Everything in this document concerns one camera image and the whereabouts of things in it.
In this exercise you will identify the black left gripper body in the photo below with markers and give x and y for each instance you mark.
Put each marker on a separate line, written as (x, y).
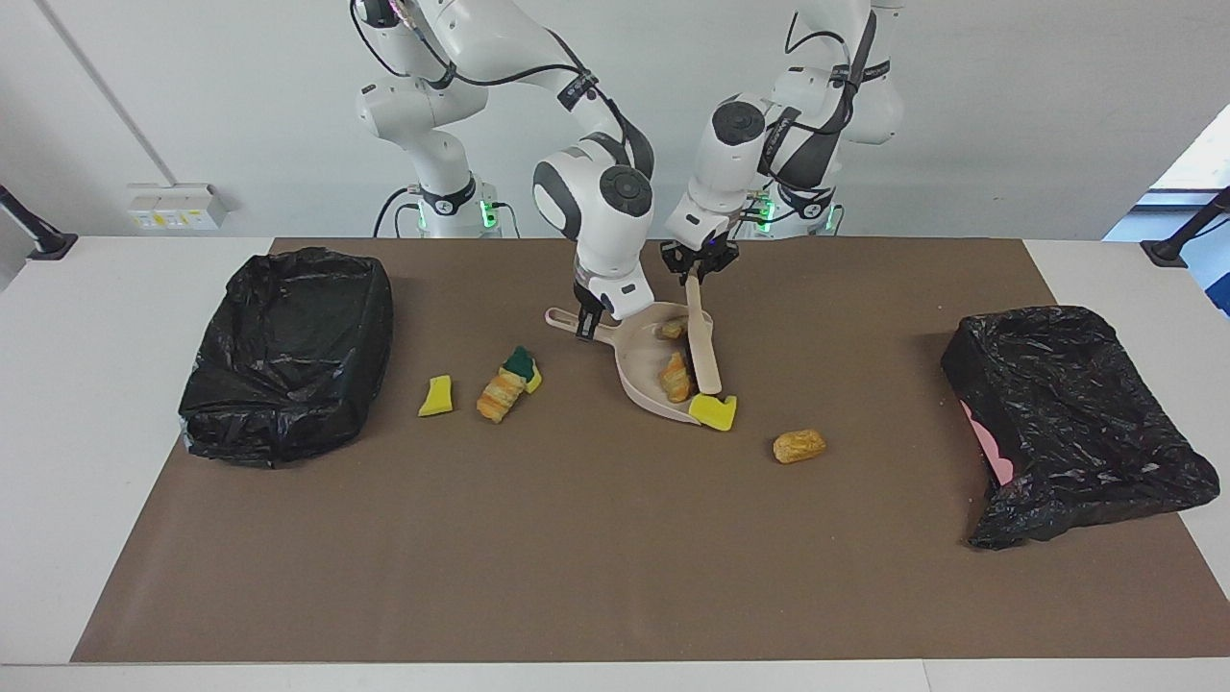
(701, 255)

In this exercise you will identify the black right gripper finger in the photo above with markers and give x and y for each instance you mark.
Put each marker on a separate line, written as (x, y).
(586, 329)

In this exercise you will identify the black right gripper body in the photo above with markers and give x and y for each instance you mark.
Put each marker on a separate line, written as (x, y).
(586, 303)

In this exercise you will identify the beige plastic dustpan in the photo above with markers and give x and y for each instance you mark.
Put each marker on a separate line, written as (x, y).
(639, 360)

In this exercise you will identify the beige hand brush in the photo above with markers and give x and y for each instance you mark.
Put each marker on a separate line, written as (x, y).
(706, 356)

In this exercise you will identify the pale orange-backed pastry piece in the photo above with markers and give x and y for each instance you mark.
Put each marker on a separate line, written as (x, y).
(677, 377)

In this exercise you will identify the plain yellow sponge chunk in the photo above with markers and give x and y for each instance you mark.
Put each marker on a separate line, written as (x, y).
(713, 411)

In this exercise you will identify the golden brown bread roll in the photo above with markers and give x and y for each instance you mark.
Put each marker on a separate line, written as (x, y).
(799, 446)

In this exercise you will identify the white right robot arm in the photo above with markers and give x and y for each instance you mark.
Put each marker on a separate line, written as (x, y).
(605, 221)

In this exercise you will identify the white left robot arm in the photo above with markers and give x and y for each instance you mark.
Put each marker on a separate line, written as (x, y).
(730, 154)

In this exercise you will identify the black bag lined bin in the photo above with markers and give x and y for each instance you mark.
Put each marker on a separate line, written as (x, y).
(288, 384)

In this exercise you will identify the pink bin with black bag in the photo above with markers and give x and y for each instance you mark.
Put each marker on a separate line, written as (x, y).
(1076, 432)

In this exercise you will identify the yellow and green sponge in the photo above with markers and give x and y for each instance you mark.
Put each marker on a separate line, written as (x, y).
(522, 363)

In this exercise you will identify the orange striped sponge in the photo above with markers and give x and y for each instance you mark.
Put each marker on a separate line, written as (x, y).
(500, 396)

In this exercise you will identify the small yellow sponge piece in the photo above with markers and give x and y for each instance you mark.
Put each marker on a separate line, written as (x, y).
(438, 397)

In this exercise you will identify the brown table mat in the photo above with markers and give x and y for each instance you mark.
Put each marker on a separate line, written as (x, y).
(384, 577)

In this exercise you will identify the white wall power outlet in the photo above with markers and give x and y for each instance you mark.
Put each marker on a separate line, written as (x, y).
(173, 207)

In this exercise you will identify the black camera stand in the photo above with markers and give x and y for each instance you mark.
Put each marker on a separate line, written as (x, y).
(1177, 245)
(38, 240)

